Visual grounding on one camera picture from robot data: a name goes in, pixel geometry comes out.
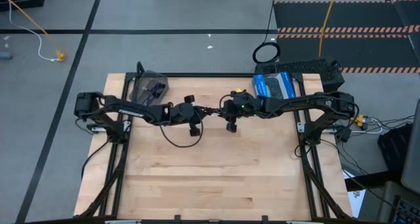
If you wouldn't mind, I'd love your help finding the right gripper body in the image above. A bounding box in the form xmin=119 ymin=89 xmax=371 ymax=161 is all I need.
xmin=222 ymin=90 xmax=257 ymax=133

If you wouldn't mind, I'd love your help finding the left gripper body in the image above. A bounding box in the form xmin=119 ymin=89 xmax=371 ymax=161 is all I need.
xmin=169 ymin=95 xmax=203 ymax=137

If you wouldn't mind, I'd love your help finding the blue braided USB-C cable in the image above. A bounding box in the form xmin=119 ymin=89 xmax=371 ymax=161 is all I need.
xmin=142 ymin=81 xmax=167 ymax=106

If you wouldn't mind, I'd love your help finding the blue cardboard box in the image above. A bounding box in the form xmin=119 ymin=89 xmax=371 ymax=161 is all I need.
xmin=251 ymin=71 xmax=297 ymax=101

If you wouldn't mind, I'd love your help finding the black perforated case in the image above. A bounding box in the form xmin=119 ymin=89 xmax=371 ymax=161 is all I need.
xmin=255 ymin=58 xmax=346 ymax=93

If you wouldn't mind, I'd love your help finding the yellow power connector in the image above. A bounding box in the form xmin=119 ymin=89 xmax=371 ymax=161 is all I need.
xmin=352 ymin=114 xmax=368 ymax=129

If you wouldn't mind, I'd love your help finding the black hazard-striped floor mat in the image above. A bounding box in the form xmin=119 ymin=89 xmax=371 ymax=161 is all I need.
xmin=273 ymin=0 xmax=420 ymax=75

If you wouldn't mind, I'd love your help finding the white paper sheet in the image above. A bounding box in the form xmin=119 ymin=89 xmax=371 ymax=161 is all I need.
xmin=342 ymin=169 xmax=368 ymax=219

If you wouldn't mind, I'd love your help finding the black equipment box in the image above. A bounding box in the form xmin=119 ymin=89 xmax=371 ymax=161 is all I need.
xmin=377 ymin=123 xmax=413 ymax=173

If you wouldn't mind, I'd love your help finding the grey monitor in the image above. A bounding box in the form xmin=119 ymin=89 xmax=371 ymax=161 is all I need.
xmin=400 ymin=98 xmax=420 ymax=196

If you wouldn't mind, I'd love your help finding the keyboard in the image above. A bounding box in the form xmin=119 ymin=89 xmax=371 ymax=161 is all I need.
xmin=391 ymin=196 xmax=420 ymax=224

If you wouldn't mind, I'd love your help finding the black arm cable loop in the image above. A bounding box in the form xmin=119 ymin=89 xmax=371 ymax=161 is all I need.
xmin=158 ymin=108 xmax=205 ymax=149

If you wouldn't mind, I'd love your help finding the black aluminium table frame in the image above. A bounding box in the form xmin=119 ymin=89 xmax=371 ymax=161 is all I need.
xmin=74 ymin=72 xmax=354 ymax=224

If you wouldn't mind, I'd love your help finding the black coiled floor cable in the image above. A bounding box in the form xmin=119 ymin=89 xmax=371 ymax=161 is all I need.
xmin=251 ymin=0 xmax=282 ymax=65

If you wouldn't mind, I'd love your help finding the yellow floor cable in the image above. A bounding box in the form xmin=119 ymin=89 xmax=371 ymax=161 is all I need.
xmin=318 ymin=0 xmax=339 ymax=59

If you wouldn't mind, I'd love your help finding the white floor cable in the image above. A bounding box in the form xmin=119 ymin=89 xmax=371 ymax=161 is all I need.
xmin=4 ymin=0 xmax=60 ymax=62

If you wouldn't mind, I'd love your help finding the yellow cable with plug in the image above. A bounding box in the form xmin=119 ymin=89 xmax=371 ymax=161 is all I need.
xmin=0 ymin=0 xmax=66 ymax=62

